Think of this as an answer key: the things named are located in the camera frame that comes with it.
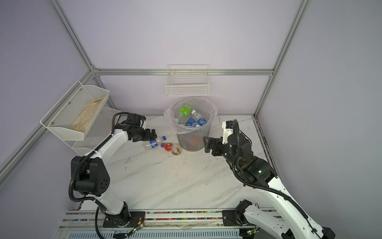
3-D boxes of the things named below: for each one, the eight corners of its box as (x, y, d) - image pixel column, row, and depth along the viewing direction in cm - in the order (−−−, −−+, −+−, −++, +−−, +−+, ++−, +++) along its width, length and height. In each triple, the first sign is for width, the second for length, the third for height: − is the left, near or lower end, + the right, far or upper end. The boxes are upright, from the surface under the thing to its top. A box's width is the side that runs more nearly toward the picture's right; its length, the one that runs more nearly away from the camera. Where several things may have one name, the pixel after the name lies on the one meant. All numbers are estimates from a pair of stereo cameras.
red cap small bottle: (161, 148, 103) (160, 145, 99) (165, 144, 105) (164, 140, 102) (177, 156, 99) (177, 153, 95) (181, 151, 101) (180, 148, 98)
